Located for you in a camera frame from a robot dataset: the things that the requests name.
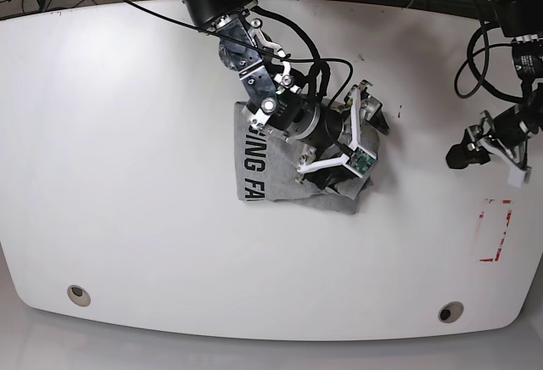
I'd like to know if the left table grommet hole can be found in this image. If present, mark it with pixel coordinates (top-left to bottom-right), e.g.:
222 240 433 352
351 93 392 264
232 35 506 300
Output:
67 285 91 307

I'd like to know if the red tape marking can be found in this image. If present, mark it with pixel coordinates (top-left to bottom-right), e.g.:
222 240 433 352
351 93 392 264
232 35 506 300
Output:
474 199 513 263

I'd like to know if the grey T-shirt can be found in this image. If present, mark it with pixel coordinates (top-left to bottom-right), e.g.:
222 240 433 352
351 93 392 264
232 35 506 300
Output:
234 102 373 215

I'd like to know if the table grommet hole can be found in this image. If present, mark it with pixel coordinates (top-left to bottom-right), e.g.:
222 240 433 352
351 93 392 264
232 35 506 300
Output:
67 285 91 307
438 301 464 324

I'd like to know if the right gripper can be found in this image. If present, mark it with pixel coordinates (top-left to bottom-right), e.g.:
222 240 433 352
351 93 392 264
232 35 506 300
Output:
248 81 390 194

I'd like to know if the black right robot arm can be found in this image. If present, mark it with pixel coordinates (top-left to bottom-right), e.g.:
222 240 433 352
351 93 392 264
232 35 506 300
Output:
182 0 389 196

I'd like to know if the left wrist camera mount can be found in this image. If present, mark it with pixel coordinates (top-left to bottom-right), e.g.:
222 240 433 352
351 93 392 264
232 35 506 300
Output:
507 167 531 188

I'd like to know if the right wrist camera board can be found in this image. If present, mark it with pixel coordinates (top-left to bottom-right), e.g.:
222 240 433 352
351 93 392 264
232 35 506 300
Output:
344 146 378 178

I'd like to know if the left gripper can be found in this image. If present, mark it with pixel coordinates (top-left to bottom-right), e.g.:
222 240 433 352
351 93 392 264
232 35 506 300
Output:
445 104 542 175

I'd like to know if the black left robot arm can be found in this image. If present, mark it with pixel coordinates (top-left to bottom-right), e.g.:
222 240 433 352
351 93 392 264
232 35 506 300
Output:
445 0 542 180

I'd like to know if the right table grommet hole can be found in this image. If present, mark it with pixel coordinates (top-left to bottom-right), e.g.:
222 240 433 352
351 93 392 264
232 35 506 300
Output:
438 301 464 324

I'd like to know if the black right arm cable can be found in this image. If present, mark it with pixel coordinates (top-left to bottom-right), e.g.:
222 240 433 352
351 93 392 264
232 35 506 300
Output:
67 0 355 110

